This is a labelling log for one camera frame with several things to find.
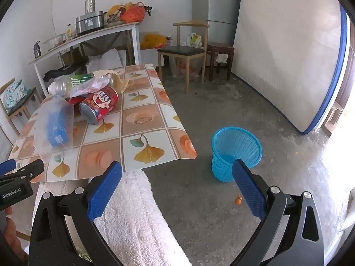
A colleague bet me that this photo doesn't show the dark wooden stool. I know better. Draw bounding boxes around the dark wooden stool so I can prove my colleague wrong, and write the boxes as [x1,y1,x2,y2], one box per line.
[206,42,235,82]

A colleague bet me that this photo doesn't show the blue cardboard box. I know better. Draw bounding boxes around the blue cardboard box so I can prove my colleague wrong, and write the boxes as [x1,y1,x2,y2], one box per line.
[46,111,69,147]

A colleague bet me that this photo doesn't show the person's left hand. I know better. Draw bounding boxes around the person's left hand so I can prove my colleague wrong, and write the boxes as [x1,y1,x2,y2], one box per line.
[3,207,29,256]

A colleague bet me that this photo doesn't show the blue plastic wastebasket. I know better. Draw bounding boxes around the blue plastic wastebasket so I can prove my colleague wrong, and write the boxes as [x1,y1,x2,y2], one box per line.
[211,127,263,183]

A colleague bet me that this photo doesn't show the floral cushion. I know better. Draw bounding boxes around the floral cushion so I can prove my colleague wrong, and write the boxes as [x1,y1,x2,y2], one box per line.
[2,80,30,108]

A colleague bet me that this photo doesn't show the clear plastic bag with red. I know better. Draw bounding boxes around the clear plastic bag with red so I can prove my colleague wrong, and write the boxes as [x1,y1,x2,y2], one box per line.
[169,58,202,78]

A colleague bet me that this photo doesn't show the orange plastic bag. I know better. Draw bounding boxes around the orange plastic bag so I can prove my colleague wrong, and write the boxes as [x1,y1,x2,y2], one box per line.
[120,2,145,23]

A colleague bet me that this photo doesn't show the ginkgo print tablecloth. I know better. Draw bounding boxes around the ginkgo print tablecloth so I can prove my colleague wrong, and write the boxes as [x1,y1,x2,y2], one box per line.
[8,63,197,184]

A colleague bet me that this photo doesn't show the yellow plastic bag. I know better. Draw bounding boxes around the yellow plastic bag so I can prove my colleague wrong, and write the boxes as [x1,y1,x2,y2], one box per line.
[140,33,171,49]

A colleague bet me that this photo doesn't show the white mattress with blue edge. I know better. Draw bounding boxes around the white mattress with blue edge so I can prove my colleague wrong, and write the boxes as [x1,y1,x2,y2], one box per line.
[231,0,349,136]

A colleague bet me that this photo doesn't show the black bag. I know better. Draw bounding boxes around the black bag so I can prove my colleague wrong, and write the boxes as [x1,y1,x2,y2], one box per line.
[43,62,87,83]

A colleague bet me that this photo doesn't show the white stuffed bag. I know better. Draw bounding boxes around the white stuffed bag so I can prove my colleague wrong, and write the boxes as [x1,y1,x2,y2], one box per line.
[86,48,126,73]

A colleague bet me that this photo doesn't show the wooden chair with black seat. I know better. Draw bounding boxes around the wooden chair with black seat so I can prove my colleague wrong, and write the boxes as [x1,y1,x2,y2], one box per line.
[157,20,211,94]

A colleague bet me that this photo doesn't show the white side table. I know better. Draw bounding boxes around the white side table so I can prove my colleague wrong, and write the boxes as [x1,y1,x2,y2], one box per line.
[28,22,142,96]

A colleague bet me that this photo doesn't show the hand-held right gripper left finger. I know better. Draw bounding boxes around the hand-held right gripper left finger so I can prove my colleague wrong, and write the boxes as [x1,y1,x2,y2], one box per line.
[29,161,124,266]

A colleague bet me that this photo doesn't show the crumpled clear pink plastic bag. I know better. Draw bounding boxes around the crumpled clear pink plastic bag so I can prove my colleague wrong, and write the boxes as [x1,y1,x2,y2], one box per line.
[69,76,111,98]

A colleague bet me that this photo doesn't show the clear glass container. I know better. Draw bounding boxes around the clear glass container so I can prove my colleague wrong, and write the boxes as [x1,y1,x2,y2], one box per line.
[42,33,66,52]

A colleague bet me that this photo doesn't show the clear bottle with green label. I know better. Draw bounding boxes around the clear bottle with green label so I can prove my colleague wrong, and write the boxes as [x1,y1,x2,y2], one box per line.
[48,73,114,96]

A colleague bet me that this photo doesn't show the white box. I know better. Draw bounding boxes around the white box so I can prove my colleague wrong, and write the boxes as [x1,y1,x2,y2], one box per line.
[140,47,160,65]

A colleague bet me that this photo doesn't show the steel rice cooker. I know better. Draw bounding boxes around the steel rice cooker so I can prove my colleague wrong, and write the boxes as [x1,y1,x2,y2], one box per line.
[75,11,105,35]

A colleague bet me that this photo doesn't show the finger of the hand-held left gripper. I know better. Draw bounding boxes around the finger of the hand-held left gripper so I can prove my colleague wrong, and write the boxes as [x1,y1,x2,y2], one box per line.
[0,159,17,176]
[0,159,45,184]

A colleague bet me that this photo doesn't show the white and green paper bags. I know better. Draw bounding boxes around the white and green paper bags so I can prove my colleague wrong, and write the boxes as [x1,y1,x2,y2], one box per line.
[186,32,205,48]

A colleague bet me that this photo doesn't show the red wrapper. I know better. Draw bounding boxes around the red wrapper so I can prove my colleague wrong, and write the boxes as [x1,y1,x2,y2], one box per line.
[64,96,84,106]

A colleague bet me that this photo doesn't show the grey refrigerator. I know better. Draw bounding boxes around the grey refrigerator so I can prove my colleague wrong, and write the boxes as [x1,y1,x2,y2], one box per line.
[191,0,242,48]

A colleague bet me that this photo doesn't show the wooden chair with floral cushion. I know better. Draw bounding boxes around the wooden chair with floral cushion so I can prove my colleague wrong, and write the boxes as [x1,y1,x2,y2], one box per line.
[0,78,43,134]

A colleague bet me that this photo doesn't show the brown paper tissue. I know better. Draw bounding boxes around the brown paper tissue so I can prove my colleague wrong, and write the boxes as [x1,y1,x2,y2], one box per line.
[107,70,134,94]

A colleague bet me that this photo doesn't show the yellow food bag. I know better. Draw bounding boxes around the yellow food bag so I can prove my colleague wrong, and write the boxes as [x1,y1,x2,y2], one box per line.
[106,3,131,18]

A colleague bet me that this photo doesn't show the red cartoon snack can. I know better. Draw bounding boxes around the red cartoon snack can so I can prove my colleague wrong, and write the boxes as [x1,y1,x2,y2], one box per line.
[79,86,119,125]

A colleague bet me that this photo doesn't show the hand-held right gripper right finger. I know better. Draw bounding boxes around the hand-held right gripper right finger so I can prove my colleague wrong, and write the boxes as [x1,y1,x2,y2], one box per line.
[232,158,325,266]

